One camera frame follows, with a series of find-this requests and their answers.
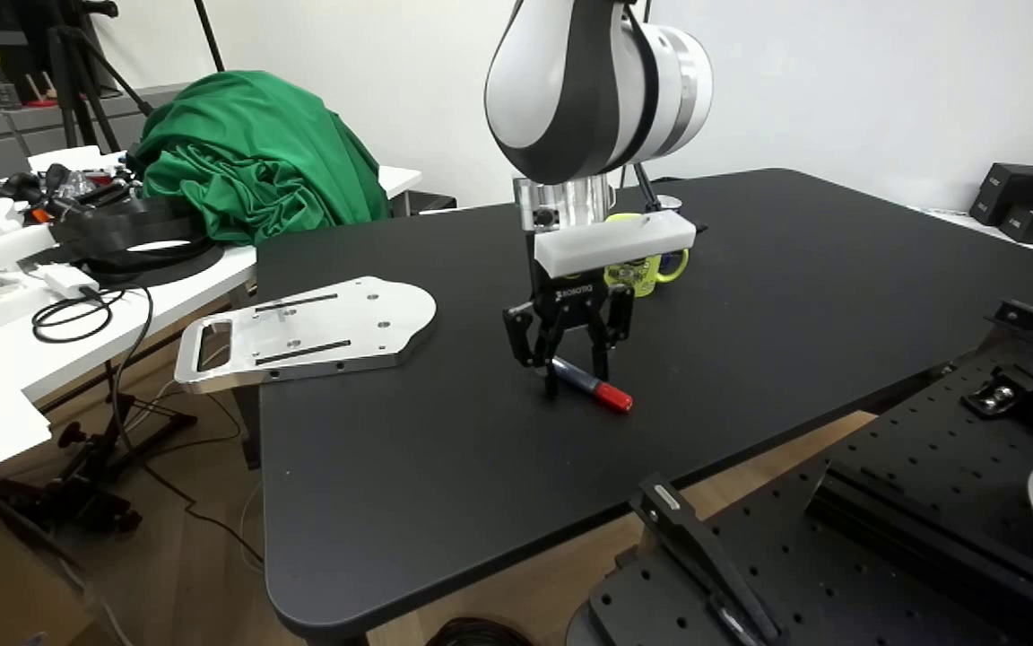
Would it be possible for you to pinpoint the yellow-green mug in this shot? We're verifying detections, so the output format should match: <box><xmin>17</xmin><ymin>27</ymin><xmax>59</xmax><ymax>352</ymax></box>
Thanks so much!
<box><xmin>598</xmin><ymin>213</ymin><xmax>697</xmax><ymax>303</ymax></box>

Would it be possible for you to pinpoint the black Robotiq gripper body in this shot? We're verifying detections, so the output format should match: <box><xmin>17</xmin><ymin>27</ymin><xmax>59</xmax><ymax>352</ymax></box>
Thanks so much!
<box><xmin>528</xmin><ymin>262</ymin><xmax>639</xmax><ymax>334</ymax></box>

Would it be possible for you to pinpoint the white small device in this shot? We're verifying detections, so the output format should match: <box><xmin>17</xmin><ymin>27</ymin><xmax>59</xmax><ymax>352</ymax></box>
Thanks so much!
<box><xmin>27</xmin><ymin>260</ymin><xmax>106</xmax><ymax>303</ymax></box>

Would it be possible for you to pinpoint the black cable coil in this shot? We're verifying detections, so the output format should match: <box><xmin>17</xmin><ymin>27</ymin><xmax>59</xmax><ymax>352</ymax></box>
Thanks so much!
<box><xmin>30</xmin><ymin>285</ymin><xmax>159</xmax><ymax>352</ymax></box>

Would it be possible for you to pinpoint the green cloth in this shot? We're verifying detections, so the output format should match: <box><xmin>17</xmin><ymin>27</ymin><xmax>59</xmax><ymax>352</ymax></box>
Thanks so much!
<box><xmin>125</xmin><ymin>68</ymin><xmax>394</xmax><ymax>249</ymax></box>

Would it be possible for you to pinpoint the black bag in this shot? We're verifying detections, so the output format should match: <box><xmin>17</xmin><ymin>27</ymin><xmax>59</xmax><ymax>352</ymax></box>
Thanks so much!
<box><xmin>48</xmin><ymin>191</ymin><xmax>232</xmax><ymax>276</ymax></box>

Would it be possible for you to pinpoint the black perforated breadboard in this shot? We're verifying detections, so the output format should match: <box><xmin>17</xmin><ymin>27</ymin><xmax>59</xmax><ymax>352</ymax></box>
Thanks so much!
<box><xmin>565</xmin><ymin>299</ymin><xmax>1033</xmax><ymax>646</ymax></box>

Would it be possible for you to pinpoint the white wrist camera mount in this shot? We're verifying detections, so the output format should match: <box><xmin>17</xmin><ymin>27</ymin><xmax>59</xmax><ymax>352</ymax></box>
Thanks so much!
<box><xmin>530</xmin><ymin>208</ymin><xmax>705</xmax><ymax>288</ymax></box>

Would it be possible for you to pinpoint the black floor stand base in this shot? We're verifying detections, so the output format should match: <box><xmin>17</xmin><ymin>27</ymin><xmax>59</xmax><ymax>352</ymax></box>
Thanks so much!
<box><xmin>0</xmin><ymin>354</ymin><xmax>205</xmax><ymax>543</ymax></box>

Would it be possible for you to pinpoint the white side table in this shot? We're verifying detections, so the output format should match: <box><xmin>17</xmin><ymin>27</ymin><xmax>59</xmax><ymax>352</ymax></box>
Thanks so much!
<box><xmin>0</xmin><ymin>140</ymin><xmax>424</xmax><ymax>494</ymax></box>

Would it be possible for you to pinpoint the thin black stand pole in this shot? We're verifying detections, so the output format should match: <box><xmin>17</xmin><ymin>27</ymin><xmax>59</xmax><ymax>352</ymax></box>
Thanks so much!
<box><xmin>192</xmin><ymin>0</ymin><xmax>230</xmax><ymax>75</ymax></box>

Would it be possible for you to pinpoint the black camera tripod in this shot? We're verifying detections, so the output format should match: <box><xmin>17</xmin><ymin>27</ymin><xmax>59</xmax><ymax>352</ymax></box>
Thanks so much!
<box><xmin>48</xmin><ymin>0</ymin><xmax>159</xmax><ymax>154</ymax></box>

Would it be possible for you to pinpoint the red capped grey marker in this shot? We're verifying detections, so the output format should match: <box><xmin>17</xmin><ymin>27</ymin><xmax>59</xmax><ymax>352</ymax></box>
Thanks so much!
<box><xmin>548</xmin><ymin>352</ymin><xmax>639</xmax><ymax>415</ymax></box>

